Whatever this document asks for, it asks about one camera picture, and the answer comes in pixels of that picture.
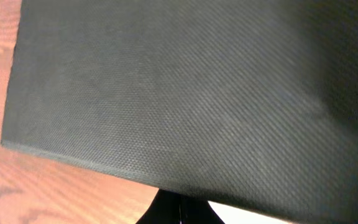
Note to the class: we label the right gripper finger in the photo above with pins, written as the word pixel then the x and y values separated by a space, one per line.
pixel 171 208

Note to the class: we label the black gift box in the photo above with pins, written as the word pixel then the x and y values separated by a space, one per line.
pixel 251 103

